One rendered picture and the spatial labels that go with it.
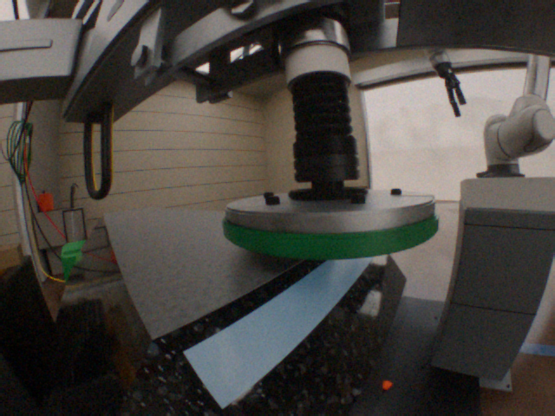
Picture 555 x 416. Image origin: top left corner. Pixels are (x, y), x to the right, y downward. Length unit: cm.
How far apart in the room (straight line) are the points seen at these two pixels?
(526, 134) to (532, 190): 22
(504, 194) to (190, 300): 97
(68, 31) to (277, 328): 86
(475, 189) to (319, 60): 82
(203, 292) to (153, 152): 556
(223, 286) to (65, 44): 78
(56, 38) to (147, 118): 517
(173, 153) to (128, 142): 122
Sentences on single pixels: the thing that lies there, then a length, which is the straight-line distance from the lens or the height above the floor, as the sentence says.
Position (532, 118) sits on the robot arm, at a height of 110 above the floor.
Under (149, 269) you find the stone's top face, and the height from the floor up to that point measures 85.
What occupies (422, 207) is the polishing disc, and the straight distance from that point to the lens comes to 15.
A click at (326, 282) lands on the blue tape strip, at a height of 83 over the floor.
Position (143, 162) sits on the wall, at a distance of 560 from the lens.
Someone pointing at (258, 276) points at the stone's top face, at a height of 85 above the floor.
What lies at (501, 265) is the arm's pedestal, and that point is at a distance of 99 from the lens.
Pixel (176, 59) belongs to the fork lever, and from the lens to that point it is 30.
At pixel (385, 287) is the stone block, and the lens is 29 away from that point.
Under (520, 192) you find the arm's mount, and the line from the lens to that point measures 99.
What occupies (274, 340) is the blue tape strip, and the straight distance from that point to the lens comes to 15.
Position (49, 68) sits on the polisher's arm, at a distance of 78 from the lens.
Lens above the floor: 93
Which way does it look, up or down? 7 degrees down
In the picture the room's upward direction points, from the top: 4 degrees counter-clockwise
